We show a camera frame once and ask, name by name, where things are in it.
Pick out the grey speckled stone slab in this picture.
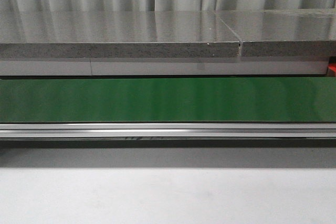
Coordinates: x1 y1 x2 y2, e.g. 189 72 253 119
1 11 239 59

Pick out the red object at edge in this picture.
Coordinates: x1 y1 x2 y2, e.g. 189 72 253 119
327 63 336 77

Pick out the green conveyor belt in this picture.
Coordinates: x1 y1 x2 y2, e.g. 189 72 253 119
1 77 335 123

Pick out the aluminium conveyor side rail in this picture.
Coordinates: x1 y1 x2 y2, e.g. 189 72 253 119
1 122 335 139

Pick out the white cabinet panel under slab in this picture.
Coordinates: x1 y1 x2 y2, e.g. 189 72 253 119
1 58 329 77

